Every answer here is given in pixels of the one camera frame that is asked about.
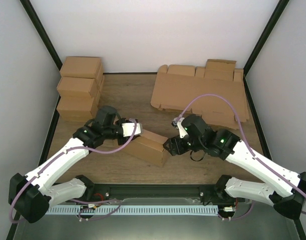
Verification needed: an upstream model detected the cardboard box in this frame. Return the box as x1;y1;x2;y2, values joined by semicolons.
57;77;104;98
60;56;104;79
57;91;101;122
122;130;170;167

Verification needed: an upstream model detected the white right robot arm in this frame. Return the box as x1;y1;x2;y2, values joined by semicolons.
163;114;306;220

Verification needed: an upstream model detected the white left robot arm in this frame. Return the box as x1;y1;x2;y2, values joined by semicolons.
9;106;142;223

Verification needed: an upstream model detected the stack of flat cardboard sheets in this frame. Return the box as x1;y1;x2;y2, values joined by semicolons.
150;64;249;129

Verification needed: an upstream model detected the upright cardboard sheet at back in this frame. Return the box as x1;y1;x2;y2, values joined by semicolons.
204;59;236;82

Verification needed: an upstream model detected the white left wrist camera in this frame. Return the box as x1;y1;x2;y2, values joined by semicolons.
122;122;143;137

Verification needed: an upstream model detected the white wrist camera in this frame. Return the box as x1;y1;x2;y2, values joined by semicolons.
171;117;188;139
122;122;143;137

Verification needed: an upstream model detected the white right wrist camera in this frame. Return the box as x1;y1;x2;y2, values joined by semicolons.
171;117;188;139

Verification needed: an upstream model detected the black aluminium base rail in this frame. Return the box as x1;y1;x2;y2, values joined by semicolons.
77;183;233;203

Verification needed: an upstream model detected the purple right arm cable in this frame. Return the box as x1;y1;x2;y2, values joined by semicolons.
177;93;306;216

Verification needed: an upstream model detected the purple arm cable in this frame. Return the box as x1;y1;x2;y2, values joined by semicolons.
9;118;139;224
177;93;306;216

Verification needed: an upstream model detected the light blue slotted cable duct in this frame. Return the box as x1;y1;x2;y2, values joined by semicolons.
46;205;218;216

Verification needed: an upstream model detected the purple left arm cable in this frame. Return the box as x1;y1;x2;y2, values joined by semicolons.
9;118;139;224

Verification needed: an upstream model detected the right black frame post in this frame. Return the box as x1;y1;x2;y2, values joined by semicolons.
243;0;290;72

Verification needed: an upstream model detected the black frame post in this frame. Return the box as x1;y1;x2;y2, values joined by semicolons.
20;0;63;70
243;0;290;72

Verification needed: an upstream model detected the left black frame post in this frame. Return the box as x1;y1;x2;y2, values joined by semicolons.
20;0;63;70

